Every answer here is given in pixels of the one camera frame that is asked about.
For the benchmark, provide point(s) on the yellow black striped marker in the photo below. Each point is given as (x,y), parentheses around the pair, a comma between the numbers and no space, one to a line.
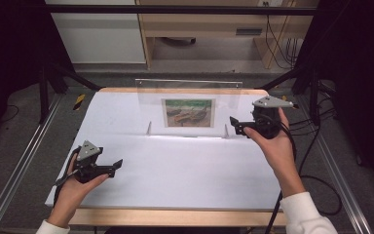
(79,101)

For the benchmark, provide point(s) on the black horizontal frame bar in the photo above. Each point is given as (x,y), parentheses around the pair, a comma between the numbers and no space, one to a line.
(175,9)

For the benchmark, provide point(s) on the aluminium floor rail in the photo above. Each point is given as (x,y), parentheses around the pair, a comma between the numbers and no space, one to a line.
(337,175)
(16,169)

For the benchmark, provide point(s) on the white cabinet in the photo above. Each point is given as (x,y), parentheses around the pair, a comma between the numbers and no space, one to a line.
(100,39)

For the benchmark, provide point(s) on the wooden desk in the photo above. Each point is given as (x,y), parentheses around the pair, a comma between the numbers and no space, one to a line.
(204,22)

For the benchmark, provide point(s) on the black curtain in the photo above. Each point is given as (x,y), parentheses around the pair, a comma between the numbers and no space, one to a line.
(9,48)
(357,65)

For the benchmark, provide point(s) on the clear acrylic picture frame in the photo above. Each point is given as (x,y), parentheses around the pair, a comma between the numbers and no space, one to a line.
(149,97)

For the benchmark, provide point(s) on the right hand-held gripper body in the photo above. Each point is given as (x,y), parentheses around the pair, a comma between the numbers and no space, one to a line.
(268,120)

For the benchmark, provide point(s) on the person's right hand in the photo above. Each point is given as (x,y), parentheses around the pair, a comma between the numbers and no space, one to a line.
(280,159)

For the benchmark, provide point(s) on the person's left hand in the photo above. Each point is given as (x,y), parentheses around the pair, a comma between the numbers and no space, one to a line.
(68,198)

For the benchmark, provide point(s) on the white table cover sheet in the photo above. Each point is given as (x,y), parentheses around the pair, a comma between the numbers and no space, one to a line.
(181,172)

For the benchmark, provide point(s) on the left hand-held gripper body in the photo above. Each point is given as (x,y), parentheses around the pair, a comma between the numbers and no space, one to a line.
(87,162)

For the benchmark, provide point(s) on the picture postcard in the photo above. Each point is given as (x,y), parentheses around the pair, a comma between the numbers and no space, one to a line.
(188,112)

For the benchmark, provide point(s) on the black metal stand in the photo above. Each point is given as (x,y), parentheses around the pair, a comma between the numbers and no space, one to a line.
(313,94)
(44,94)

